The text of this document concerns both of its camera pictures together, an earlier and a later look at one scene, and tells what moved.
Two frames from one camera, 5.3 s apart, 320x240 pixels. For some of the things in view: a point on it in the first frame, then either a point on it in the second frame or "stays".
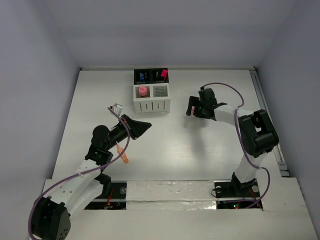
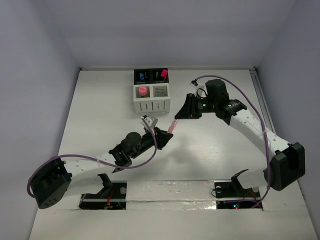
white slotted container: [157, 100] stays
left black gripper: [130, 127] to [157, 139]
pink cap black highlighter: [164, 73] stays
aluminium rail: [281, 163] stays
